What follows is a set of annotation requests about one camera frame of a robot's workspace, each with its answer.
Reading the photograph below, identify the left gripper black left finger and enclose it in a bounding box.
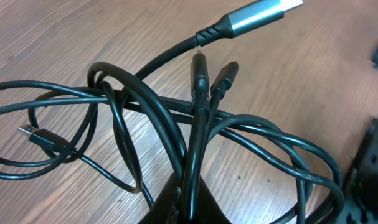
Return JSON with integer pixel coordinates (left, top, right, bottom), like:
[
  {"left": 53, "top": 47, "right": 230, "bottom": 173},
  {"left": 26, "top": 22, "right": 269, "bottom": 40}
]
[{"left": 138, "top": 173, "right": 181, "bottom": 224}]

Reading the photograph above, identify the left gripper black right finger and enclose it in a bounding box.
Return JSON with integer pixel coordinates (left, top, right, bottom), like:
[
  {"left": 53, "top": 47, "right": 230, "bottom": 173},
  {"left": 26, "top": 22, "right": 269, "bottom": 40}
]
[{"left": 196, "top": 177, "right": 231, "bottom": 224}]

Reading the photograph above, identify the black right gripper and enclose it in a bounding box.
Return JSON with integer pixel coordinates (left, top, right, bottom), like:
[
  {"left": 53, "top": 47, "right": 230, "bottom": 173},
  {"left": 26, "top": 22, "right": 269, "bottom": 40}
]
[{"left": 335, "top": 118, "right": 378, "bottom": 224}]

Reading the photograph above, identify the thick black usb cable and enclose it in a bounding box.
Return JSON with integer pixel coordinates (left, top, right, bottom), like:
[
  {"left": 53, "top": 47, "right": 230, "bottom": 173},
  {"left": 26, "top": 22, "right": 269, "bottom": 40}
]
[{"left": 87, "top": 0, "right": 345, "bottom": 224}]

